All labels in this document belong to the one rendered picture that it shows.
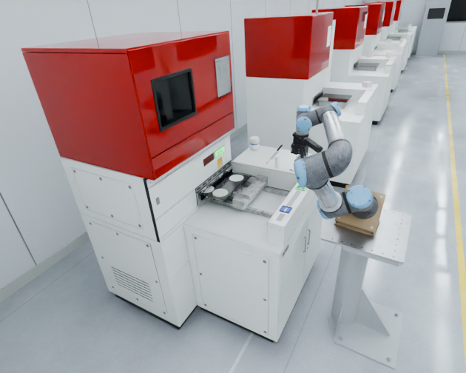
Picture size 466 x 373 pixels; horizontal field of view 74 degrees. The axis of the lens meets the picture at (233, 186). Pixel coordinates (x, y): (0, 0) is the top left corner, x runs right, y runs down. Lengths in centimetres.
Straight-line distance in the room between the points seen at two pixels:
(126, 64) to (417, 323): 237
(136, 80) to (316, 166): 82
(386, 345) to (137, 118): 201
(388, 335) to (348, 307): 33
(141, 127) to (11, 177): 163
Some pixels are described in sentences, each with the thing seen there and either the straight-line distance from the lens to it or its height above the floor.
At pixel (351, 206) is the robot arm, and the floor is 105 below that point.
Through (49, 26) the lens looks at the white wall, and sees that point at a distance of 303.
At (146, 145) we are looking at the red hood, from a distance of 148.
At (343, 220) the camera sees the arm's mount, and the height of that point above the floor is 86.
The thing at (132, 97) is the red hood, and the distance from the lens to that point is 144.
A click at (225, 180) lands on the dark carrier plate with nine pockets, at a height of 90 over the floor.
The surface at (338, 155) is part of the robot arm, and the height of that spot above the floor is 141.
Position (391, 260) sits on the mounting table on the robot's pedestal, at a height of 81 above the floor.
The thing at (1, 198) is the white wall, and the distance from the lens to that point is 292.
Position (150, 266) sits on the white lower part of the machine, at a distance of 204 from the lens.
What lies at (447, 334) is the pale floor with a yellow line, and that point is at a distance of 265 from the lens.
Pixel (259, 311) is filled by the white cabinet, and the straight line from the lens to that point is 205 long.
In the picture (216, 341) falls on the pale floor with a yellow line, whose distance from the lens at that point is 233.
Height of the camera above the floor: 193
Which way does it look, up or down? 30 degrees down
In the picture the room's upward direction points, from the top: 4 degrees counter-clockwise
